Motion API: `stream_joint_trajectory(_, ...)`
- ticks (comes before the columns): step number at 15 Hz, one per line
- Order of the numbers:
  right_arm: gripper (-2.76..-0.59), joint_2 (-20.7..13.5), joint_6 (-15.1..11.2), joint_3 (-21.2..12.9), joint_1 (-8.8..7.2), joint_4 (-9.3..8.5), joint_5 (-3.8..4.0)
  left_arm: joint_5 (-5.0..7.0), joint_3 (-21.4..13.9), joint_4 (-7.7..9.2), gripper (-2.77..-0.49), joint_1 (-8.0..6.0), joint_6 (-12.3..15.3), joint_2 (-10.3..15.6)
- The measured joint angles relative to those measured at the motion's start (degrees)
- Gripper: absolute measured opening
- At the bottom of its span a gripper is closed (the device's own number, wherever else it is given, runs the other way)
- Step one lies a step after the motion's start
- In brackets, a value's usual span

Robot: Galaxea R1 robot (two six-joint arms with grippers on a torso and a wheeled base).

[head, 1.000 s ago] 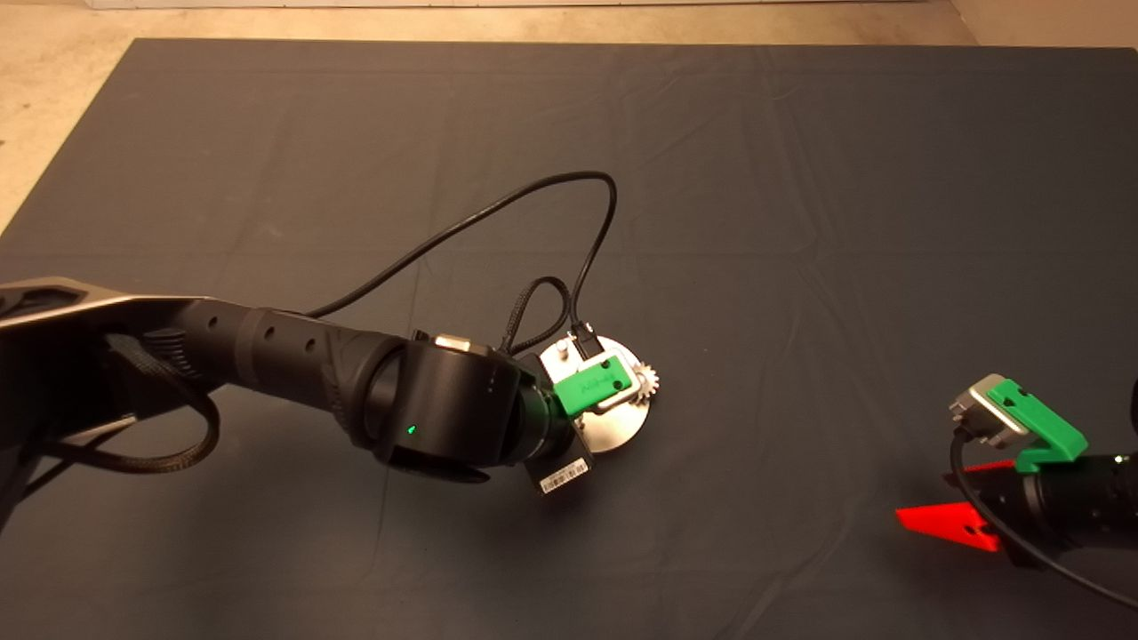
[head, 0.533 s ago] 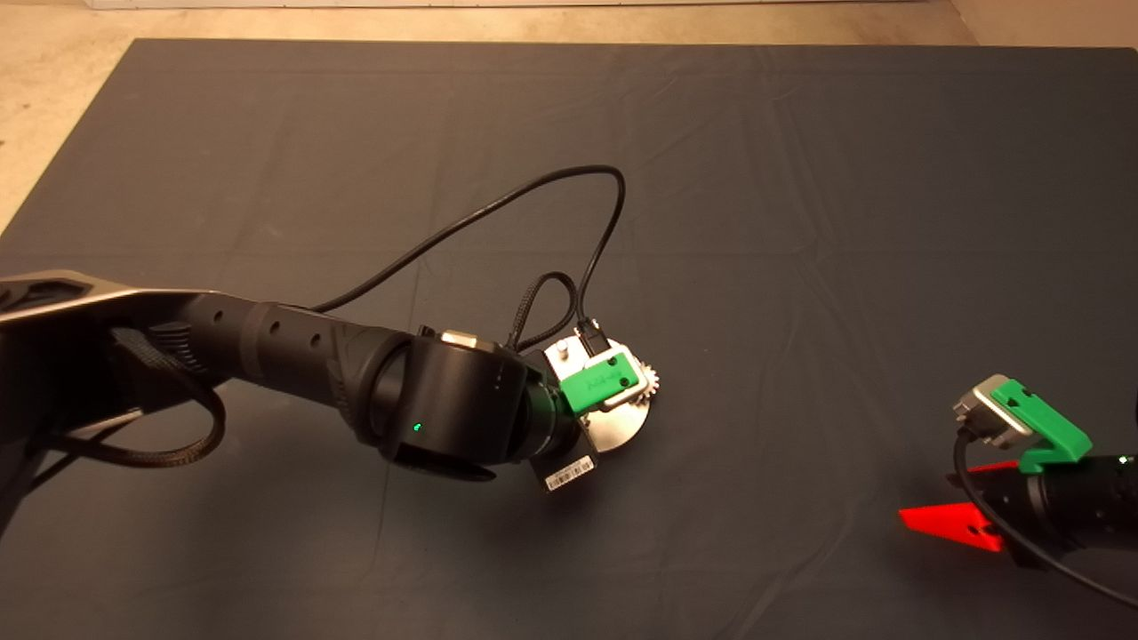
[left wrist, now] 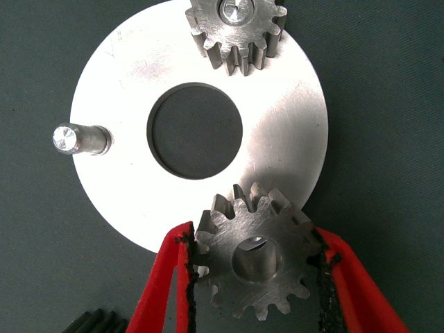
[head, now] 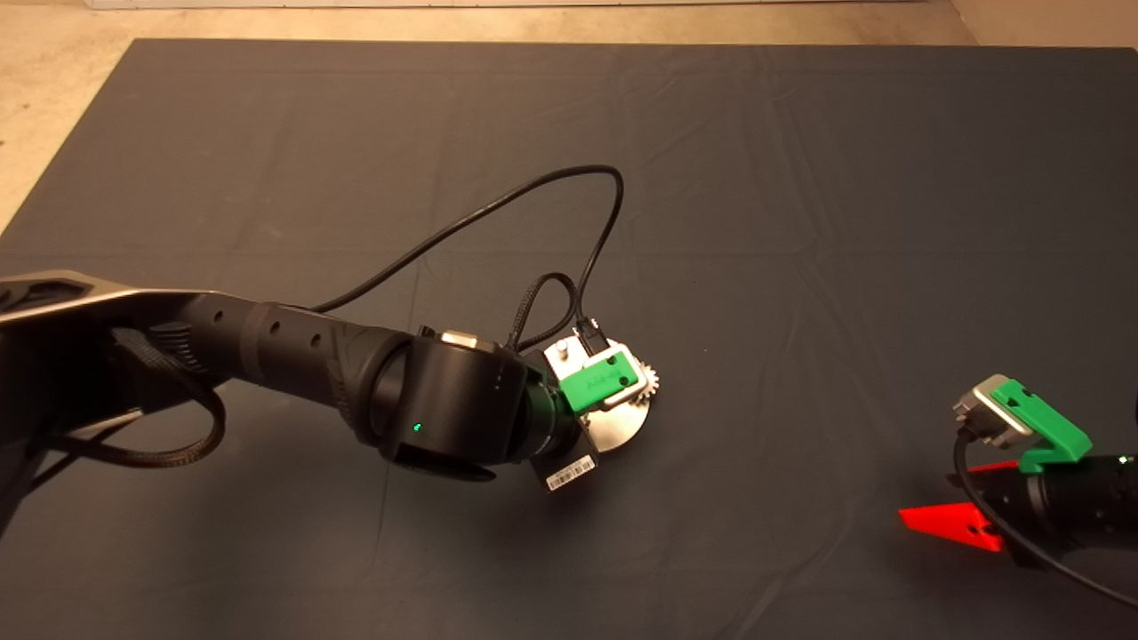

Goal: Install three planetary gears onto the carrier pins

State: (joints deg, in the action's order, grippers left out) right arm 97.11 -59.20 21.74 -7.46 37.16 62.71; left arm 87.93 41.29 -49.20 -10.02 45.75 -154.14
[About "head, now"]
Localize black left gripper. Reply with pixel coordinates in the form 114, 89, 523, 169
531, 418, 601, 494

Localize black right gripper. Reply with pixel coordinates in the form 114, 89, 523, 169
898, 460, 1050, 570

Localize round metal carrier plate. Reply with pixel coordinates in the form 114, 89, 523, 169
544, 338, 654, 455

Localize dark grey table cloth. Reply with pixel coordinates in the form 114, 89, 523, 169
0, 36, 1138, 640

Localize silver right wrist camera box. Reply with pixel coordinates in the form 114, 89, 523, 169
953, 373, 1034, 450

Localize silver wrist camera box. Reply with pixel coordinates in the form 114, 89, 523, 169
953, 373, 1034, 450
582, 342, 646, 412

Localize green left camera mount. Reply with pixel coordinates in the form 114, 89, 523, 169
558, 349, 643, 414

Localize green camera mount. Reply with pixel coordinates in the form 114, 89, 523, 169
991, 378, 1093, 475
558, 349, 643, 414

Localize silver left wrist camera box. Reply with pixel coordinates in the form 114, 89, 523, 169
582, 342, 646, 412

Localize green right camera mount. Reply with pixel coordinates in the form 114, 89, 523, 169
991, 378, 1093, 475

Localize black right camera cable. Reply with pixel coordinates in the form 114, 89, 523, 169
951, 431, 1138, 612

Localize braided black left gripper cable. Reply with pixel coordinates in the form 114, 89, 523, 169
507, 272, 579, 352

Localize smooth black left camera cable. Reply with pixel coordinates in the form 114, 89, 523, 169
307, 164, 625, 349

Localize thick braided black arm cable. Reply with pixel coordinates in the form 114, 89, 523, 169
53, 327, 228, 470

